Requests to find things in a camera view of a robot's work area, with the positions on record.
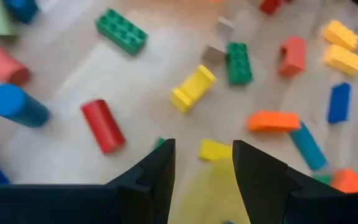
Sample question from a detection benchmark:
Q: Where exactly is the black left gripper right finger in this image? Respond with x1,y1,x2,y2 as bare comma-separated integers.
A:
232,139,301,224

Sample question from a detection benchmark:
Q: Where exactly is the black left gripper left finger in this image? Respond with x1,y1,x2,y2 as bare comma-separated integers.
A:
106,138,177,224

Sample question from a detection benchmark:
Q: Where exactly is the green wooden block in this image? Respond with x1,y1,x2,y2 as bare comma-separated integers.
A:
152,136,167,152

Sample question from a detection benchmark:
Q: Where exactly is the yellow wooden plank block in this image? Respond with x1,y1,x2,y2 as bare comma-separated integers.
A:
197,138,233,162

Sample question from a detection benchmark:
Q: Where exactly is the green studded toy brick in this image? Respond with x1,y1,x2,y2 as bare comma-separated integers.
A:
311,174,334,186
225,42,254,86
94,7,149,57

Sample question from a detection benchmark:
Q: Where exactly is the teal wooden block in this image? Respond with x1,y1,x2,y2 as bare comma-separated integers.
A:
288,121,329,172

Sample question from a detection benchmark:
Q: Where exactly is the orange studded toy brick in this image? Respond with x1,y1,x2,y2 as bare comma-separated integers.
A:
331,167,358,194
247,110,301,133

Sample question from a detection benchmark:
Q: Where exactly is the red wooden cylinder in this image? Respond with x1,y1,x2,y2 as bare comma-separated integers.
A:
80,98,127,156

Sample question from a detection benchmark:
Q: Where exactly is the yellow wooden arch block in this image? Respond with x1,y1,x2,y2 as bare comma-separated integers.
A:
168,64,218,114

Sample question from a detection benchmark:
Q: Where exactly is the blue wooden block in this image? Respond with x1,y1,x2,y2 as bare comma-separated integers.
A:
326,81,353,124

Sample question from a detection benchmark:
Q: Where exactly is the salmon wooden block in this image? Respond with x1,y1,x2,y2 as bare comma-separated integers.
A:
277,35,307,78

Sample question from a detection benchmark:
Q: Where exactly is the natural wood arch block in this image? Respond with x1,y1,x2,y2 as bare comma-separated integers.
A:
200,16,236,65

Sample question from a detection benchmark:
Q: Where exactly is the yellow studded toy brick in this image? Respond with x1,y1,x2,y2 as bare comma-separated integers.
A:
323,44,358,78
321,19,358,52

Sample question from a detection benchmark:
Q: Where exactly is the blue wooden cylinder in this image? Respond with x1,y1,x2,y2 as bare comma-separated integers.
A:
2,0,40,25
0,83,51,129

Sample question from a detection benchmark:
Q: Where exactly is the pink studded toy brick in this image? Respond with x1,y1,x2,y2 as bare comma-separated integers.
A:
259,0,285,16

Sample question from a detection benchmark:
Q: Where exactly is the salmon wooden cylinder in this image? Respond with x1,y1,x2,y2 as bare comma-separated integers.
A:
0,35,32,87

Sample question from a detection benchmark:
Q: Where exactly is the yellow translucent plastic bin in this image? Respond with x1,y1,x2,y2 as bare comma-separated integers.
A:
167,158,252,224

